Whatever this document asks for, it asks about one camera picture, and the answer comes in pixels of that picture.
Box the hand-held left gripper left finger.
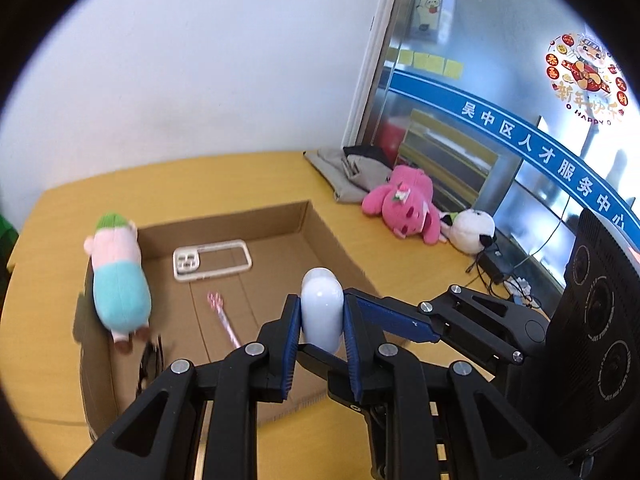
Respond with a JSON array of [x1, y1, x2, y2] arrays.
[[62, 294, 303, 480]]

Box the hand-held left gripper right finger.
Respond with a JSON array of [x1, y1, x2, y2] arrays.
[[342, 295, 576, 480]]

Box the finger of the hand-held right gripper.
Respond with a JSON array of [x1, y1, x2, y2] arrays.
[[298, 342, 352, 403], [345, 284, 549, 373]]

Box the white oval case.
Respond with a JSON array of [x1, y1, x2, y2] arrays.
[[300, 267, 346, 354]]

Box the brown cardboard box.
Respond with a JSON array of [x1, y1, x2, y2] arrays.
[[75, 200, 383, 443]]

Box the pig plush toy green hat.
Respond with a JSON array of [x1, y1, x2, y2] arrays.
[[82, 212, 152, 352]]

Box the pink pen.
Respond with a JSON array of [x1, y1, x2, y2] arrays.
[[206, 291, 242, 347]]

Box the white crumpled paper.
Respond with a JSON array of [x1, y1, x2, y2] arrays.
[[504, 277, 540, 307]]

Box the clear white phone case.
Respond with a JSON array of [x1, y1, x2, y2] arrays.
[[172, 240, 253, 281]]

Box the pink plush toy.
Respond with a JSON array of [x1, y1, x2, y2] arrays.
[[361, 164, 442, 245]]

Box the panda plush toy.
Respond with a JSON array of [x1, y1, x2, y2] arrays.
[[439, 208, 497, 254]]

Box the black sunglasses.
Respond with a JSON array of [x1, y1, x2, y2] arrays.
[[137, 337, 166, 397]]

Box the grey folded cloth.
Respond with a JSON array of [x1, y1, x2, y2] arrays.
[[304, 146, 396, 204]]

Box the blue banner strip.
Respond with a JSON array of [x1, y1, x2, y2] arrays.
[[387, 69, 640, 257]]

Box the red festive window sticker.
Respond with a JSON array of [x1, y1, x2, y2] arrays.
[[545, 32, 629, 124]]

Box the cartoon carton poster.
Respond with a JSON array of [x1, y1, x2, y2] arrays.
[[407, 0, 459, 46]]

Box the black power adapter with cable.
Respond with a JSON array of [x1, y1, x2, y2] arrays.
[[465, 190, 576, 281]]

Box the white window frame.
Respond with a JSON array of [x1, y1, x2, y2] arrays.
[[342, 0, 407, 153]]

